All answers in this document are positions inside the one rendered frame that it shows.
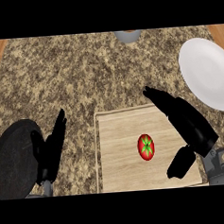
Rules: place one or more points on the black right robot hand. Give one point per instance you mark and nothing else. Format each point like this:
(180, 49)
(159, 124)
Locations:
(187, 124)

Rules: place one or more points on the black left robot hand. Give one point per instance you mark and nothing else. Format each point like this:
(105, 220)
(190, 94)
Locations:
(53, 145)

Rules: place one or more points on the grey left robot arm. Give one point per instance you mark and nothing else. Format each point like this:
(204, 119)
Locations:
(43, 190)

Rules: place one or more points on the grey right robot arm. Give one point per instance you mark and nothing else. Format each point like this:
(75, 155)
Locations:
(220, 166)

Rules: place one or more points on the red tomato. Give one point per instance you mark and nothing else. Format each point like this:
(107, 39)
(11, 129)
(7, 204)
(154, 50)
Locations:
(146, 147)

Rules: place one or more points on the white plate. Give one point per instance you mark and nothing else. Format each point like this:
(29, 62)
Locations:
(209, 75)

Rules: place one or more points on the pale wooden tray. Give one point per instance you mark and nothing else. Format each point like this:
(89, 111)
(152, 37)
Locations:
(129, 153)

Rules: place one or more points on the round dark grey pan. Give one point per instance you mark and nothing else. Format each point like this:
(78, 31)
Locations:
(13, 161)

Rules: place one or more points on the grey bowl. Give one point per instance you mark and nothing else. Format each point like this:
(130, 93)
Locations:
(127, 35)

